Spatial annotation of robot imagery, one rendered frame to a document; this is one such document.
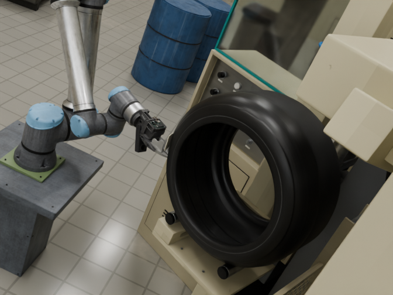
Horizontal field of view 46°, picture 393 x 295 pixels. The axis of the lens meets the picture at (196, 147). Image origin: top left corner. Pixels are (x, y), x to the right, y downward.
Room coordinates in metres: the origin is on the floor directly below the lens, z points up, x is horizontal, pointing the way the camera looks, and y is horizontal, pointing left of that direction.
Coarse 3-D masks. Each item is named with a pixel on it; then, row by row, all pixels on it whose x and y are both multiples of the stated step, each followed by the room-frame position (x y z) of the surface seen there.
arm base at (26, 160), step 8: (16, 152) 1.66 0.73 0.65; (24, 152) 1.64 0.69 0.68; (32, 152) 1.64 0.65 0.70; (40, 152) 1.65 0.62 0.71; (48, 152) 1.67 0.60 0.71; (16, 160) 1.63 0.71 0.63; (24, 160) 1.63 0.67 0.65; (32, 160) 1.63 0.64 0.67; (40, 160) 1.65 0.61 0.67; (48, 160) 1.68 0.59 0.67; (56, 160) 1.74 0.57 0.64; (24, 168) 1.62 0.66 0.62; (32, 168) 1.63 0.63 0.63; (40, 168) 1.64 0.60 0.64; (48, 168) 1.67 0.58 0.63
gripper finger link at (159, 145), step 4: (152, 140) 1.55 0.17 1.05; (156, 140) 1.55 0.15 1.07; (160, 140) 1.54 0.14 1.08; (152, 144) 1.54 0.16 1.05; (156, 144) 1.54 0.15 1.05; (160, 144) 1.53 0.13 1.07; (156, 148) 1.53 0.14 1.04; (160, 148) 1.53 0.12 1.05; (156, 152) 1.52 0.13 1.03; (160, 152) 1.52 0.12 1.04; (164, 152) 1.54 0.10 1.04; (164, 156) 1.52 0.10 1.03
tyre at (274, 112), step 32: (224, 96) 1.37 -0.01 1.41; (256, 96) 1.36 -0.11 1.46; (192, 128) 1.35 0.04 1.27; (224, 128) 1.61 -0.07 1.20; (256, 128) 1.24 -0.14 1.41; (288, 128) 1.25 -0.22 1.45; (320, 128) 1.37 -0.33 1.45; (192, 160) 1.53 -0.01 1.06; (224, 160) 1.58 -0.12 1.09; (288, 160) 1.18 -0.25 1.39; (320, 160) 1.26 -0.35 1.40; (192, 192) 1.47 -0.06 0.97; (224, 192) 1.54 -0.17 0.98; (288, 192) 1.15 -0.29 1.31; (320, 192) 1.21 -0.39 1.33; (192, 224) 1.27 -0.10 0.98; (224, 224) 1.44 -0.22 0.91; (256, 224) 1.45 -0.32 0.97; (288, 224) 1.13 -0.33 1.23; (320, 224) 1.23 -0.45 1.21; (224, 256) 1.19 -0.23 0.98; (256, 256) 1.14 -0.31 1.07
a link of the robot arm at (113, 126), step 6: (108, 108) 1.69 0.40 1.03; (108, 114) 1.67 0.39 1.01; (108, 120) 1.65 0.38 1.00; (114, 120) 1.66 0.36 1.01; (120, 120) 1.67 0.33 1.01; (108, 126) 1.64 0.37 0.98; (114, 126) 1.66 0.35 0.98; (120, 126) 1.68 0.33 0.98; (108, 132) 1.64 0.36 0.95; (114, 132) 1.67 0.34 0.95; (120, 132) 1.70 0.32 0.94
